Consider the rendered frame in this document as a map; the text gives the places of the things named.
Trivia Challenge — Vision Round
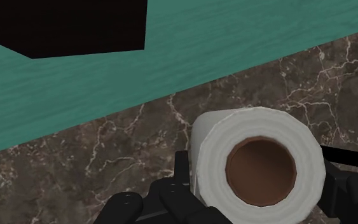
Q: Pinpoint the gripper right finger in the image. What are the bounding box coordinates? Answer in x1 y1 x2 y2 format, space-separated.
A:
316 145 358 224

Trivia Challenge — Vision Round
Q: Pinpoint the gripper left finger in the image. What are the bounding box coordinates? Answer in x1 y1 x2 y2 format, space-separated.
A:
93 150 233 224

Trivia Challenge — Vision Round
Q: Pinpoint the white toilet paper roll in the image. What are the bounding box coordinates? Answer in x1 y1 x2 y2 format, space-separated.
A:
190 106 327 224

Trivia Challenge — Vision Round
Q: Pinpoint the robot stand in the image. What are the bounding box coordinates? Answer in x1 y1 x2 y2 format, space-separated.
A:
0 0 149 60

